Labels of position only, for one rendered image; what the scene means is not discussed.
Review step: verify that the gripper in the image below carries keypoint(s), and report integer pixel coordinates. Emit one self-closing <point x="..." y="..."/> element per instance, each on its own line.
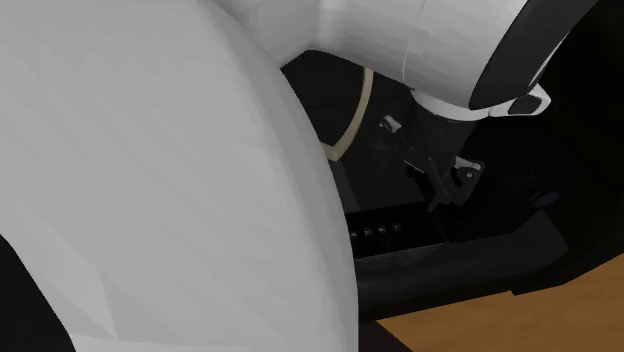
<point x="441" y="136"/>

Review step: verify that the black panel with round knobs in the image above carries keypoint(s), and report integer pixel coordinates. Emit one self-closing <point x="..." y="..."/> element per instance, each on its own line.
<point x="390" y="233"/>

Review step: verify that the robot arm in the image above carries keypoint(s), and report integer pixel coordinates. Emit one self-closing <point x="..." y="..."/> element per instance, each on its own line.
<point x="161" y="161"/>

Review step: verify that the beige curved rim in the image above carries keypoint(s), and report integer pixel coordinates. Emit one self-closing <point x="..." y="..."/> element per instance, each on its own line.
<point x="352" y="128"/>

